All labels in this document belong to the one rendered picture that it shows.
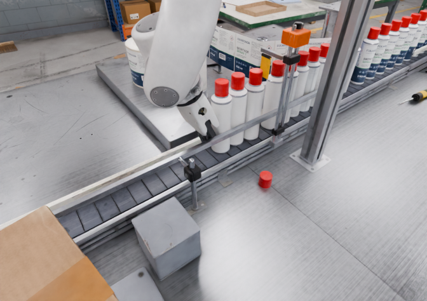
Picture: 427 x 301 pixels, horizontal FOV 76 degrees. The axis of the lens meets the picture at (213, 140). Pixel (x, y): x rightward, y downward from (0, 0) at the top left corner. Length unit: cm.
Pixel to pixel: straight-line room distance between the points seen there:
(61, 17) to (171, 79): 466
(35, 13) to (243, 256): 474
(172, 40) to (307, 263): 49
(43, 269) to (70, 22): 485
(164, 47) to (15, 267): 30
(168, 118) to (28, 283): 66
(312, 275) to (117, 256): 39
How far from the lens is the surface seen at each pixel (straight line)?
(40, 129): 108
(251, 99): 71
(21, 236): 36
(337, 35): 66
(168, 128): 84
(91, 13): 509
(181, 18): 41
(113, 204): 66
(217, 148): 73
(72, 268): 31
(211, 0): 44
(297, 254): 64
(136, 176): 59
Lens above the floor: 137
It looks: 39 degrees down
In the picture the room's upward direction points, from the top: straight up
